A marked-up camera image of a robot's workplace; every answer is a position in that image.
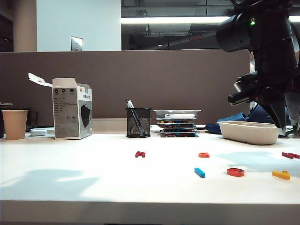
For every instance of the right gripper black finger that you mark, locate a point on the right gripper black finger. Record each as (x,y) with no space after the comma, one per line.
(277,112)
(294,105)

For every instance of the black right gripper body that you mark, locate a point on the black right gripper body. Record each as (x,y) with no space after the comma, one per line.
(272,91)

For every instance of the yellow letter v magnet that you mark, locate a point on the yellow letter v magnet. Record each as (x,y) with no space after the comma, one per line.
(279,174)

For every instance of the orange letter o magnet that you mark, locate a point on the orange letter o magnet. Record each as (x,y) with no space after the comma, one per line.
(230,172)

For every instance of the blue letter l magnet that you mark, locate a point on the blue letter l magnet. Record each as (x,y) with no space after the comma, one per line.
(199,172)

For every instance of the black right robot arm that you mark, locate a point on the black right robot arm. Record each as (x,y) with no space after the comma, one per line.
(269,47)

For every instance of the dark red letter magnet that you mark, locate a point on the dark red letter magnet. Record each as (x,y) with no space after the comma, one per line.
(287,155)

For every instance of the red letter h magnet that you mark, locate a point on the red letter h magnet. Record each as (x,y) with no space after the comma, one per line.
(138,154)

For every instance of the blue foam slipper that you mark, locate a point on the blue foam slipper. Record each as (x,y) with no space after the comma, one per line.
(257,116)
(229,118)

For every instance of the person in white shirt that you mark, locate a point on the person in white shirt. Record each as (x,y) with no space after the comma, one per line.
(252,65)

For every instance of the beige oval tray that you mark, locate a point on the beige oval tray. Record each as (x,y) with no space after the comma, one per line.
(248,136)

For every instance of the clear plastic tray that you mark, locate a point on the clear plastic tray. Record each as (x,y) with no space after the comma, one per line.
(161,114)

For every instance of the long ceiling light strip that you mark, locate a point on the long ceiling light strip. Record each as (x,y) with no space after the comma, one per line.
(164,20)

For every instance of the black mesh pen holder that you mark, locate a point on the black mesh pen holder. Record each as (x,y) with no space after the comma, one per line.
(138,124)

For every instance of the black white pen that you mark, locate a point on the black white pen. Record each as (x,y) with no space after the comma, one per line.
(129,103)

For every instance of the brown desk partition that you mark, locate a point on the brown desk partition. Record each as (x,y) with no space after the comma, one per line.
(117,77)

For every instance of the white grey mask box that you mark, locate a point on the white grey mask box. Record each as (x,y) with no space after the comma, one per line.
(68,112)

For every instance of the small white case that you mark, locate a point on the small white case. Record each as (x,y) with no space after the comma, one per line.
(38,132)

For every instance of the black mug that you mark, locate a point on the black mug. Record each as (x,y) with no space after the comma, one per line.
(32,120)

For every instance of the brown paper cup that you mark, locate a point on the brown paper cup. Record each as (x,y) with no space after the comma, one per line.
(15,125)

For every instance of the metal wall switch plate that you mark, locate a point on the metal wall switch plate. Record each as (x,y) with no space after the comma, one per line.
(77,43)

